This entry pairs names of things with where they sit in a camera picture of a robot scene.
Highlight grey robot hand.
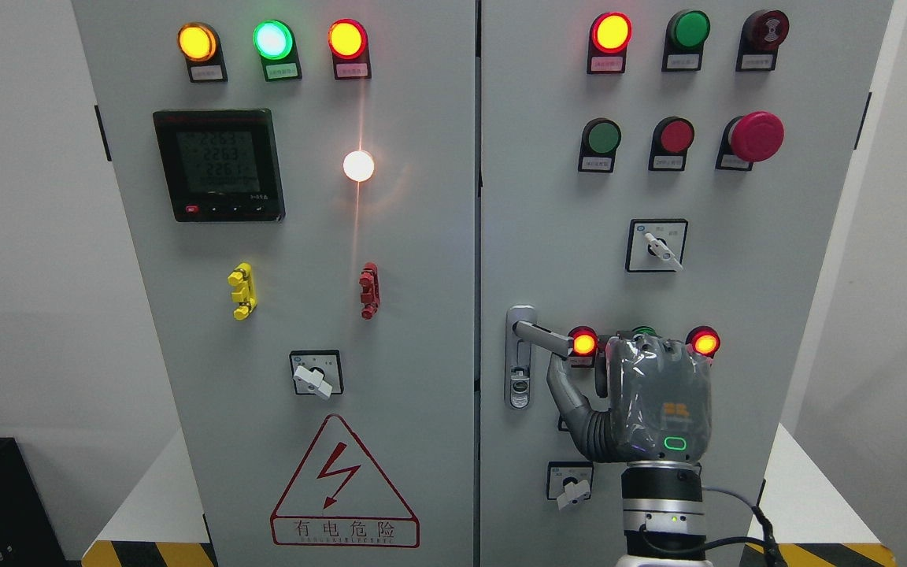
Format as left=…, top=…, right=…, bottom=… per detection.
left=547, top=334, right=713, bottom=464

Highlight silver door lock handle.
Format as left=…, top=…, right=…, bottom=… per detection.
left=504, top=305, right=573, bottom=410

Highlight grey right cabinet door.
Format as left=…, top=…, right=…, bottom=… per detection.
left=476, top=1, right=893, bottom=566

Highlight grey cabinet door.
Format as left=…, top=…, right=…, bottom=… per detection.
left=73, top=1, right=476, bottom=566
left=476, top=1, right=893, bottom=566

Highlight grey left cabinet door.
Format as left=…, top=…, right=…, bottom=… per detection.
left=73, top=1, right=476, bottom=566

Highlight green light lower middle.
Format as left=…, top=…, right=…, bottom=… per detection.
left=631, top=325, right=658, bottom=336

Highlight red lit light lower right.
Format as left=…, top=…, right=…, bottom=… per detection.
left=685, top=325, right=721, bottom=358

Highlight red lit light lower left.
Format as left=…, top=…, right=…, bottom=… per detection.
left=568, top=325, right=598, bottom=369

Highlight white platform hazard stripes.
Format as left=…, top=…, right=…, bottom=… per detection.
left=80, top=428, right=897, bottom=566

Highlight red push button second row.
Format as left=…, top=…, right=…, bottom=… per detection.
left=648, top=116, right=695, bottom=172

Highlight green push button second row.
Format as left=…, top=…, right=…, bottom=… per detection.
left=577, top=117, right=622, bottom=173

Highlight red emergency stop button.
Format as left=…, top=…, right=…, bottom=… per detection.
left=715, top=111, right=785, bottom=172

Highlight red terminal connector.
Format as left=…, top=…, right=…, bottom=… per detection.
left=357, top=261, right=381, bottom=320

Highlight red electric warning sticker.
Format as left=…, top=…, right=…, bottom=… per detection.
left=270, top=415, right=419, bottom=548

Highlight red lit light top right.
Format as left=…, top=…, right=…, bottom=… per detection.
left=586, top=11, right=632, bottom=75

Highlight green push button top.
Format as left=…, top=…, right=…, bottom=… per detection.
left=661, top=9, right=710, bottom=72

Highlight white lit indicator light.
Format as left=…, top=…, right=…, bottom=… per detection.
left=342, top=150, right=376, bottom=183

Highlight dark red buzzer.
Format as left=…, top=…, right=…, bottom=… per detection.
left=735, top=9, right=790, bottom=72

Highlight yellow terminal connector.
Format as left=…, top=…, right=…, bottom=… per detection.
left=227, top=262, right=257, bottom=321

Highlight red lit indicator light left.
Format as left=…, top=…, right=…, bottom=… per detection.
left=328, top=18, right=372, bottom=80

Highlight black digital power meter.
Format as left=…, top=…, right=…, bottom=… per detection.
left=154, top=108, right=287, bottom=223

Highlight green lit indicator light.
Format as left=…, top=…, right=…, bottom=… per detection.
left=253, top=19, right=302, bottom=82

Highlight yellow indicator light top left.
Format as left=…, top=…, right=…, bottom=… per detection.
left=177, top=21, right=228, bottom=83

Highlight lower white rotary switch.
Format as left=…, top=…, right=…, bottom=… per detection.
left=545, top=461, right=594, bottom=512

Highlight upper right rotary switch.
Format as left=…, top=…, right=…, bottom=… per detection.
left=626, top=219, right=690, bottom=272

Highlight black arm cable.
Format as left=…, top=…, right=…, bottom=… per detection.
left=639, top=487, right=789, bottom=567

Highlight left door rotary switch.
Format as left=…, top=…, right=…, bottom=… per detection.
left=289, top=349, right=345, bottom=401

